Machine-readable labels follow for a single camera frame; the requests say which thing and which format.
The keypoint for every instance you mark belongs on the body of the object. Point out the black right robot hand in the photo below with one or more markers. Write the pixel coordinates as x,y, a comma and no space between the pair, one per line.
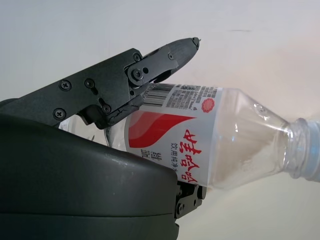
75,187

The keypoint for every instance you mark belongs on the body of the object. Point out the clear plastic water bottle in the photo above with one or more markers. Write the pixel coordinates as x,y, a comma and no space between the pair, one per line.
225,140

